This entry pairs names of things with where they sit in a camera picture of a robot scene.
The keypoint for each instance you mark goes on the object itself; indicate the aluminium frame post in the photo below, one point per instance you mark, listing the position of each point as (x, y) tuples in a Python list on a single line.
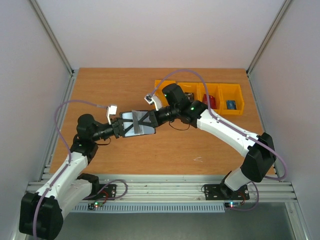
[(269, 35), (51, 35)]

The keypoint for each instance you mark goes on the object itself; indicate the black leather card holder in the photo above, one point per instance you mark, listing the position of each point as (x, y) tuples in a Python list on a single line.
[(136, 115)]

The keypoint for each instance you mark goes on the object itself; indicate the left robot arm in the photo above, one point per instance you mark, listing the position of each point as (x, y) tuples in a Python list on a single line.
[(43, 212)]

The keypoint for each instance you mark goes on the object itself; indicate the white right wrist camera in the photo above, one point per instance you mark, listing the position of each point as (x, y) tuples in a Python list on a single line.
[(153, 100)]

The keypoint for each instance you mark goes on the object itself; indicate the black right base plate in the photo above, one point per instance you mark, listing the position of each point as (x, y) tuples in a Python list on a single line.
[(213, 192)]

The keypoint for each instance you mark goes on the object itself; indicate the grey slotted cable duct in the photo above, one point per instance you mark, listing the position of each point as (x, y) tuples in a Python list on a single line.
[(139, 208)]

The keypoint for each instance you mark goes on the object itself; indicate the aluminium frame post left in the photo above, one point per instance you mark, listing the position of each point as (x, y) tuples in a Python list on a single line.
[(51, 35)]

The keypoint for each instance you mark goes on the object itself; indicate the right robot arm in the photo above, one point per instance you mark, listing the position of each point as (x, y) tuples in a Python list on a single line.
[(258, 150)]

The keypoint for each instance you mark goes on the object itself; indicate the aluminium frame post right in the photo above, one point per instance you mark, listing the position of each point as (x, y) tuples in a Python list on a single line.
[(269, 35)]

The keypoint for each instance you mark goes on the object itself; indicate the red card in bin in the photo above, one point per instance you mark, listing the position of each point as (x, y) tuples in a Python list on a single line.
[(209, 100)]

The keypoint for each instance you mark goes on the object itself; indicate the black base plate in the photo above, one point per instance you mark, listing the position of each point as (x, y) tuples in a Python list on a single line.
[(107, 192), (213, 192)]

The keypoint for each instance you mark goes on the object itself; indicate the blue card in bin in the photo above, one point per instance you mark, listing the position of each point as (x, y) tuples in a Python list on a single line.
[(231, 105)]

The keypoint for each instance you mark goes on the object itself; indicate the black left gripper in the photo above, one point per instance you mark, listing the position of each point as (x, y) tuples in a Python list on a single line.
[(118, 127)]

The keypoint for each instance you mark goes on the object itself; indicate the black card in bin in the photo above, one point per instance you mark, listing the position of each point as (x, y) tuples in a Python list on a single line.
[(190, 96)]

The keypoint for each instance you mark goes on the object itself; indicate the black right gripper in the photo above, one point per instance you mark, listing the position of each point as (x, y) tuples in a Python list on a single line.
[(154, 118)]

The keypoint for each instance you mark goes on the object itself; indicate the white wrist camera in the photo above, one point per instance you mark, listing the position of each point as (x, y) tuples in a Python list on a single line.
[(153, 100), (111, 110)]

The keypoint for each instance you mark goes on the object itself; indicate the yellow bin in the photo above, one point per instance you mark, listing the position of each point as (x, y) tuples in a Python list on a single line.
[(159, 91), (214, 94), (232, 91), (191, 87)]

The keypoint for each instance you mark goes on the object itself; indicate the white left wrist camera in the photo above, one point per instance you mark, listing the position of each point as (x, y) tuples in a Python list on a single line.
[(111, 110)]

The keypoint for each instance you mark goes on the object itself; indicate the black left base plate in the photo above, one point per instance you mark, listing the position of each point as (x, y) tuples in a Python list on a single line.
[(107, 192)]

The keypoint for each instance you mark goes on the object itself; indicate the aluminium rail base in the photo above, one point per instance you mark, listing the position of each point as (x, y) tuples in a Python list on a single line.
[(159, 188)]

